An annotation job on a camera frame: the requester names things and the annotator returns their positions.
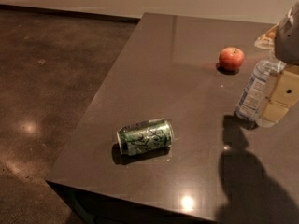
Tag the clear plastic water bottle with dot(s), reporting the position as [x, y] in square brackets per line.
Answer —
[250, 102]

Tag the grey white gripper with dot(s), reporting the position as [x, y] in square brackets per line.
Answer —
[288, 37]

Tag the green drink can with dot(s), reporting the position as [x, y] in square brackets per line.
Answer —
[145, 137]

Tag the red apple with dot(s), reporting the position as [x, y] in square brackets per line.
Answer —
[231, 58]

